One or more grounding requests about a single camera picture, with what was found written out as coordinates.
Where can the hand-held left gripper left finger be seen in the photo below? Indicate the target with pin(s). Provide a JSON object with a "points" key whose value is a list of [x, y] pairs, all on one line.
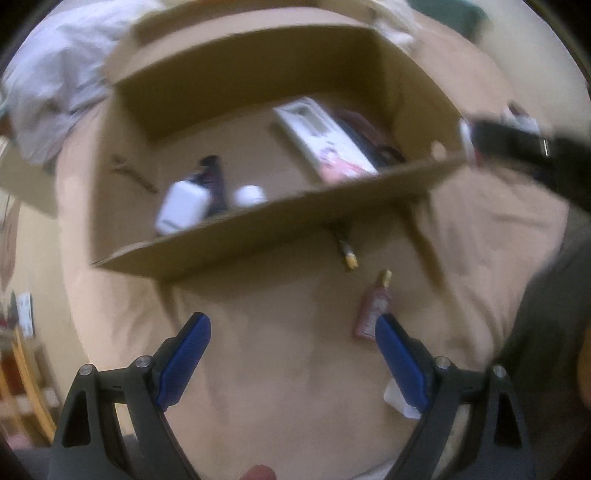
{"points": [[182, 364]]}

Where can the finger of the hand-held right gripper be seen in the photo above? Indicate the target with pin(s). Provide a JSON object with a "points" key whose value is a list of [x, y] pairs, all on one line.
{"points": [[508, 141]]}

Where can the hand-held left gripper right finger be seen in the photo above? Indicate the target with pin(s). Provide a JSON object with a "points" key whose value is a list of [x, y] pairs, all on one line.
{"points": [[401, 364]]}

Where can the pink perfume bottle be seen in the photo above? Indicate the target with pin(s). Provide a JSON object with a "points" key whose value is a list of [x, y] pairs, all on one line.
{"points": [[371, 307]]}

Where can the dark brown case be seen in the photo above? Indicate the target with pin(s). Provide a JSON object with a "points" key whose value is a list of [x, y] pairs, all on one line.
{"points": [[364, 134]]}

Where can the white earbuds case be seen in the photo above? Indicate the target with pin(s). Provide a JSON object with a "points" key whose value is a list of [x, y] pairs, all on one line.
{"points": [[182, 207]]}

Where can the pink packet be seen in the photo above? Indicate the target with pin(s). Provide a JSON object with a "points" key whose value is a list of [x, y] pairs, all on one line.
{"points": [[341, 167]]}

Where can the small white bottle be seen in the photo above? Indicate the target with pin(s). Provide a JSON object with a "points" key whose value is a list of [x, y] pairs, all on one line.
{"points": [[249, 196]]}

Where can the black tube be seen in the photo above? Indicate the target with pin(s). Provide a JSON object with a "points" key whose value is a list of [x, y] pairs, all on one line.
{"points": [[214, 180]]}

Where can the white remote control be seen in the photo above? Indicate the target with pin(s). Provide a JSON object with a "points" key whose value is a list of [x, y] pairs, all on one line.
{"points": [[309, 127]]}

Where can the cardboard box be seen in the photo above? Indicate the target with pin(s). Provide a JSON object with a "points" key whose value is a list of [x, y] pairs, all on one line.
{"points": [[258, 83]]}

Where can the person's left hand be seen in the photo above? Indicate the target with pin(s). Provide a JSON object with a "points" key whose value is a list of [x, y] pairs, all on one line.
{"points": [[258, 473]]}

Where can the white plastic piece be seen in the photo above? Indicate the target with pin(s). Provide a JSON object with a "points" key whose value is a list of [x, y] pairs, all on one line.
{"points": [[395, 398]]}

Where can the beige bed sheet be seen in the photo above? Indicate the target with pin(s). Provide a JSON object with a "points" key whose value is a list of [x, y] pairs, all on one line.
{"points": [[286, 323]]}

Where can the black pen with gold tip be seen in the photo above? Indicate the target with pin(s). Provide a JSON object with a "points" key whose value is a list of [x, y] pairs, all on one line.
{"points": [[344, 242]]}

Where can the green pillow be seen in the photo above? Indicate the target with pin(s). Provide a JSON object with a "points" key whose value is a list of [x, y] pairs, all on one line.
{"points": [[452, 14]]}

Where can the wooden chair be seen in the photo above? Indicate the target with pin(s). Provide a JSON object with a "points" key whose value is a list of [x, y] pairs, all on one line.
{"points": [[27, 383]]}

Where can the white paper sheet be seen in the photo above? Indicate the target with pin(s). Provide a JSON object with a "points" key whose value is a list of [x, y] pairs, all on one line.
{"points": [[25, 314]]}

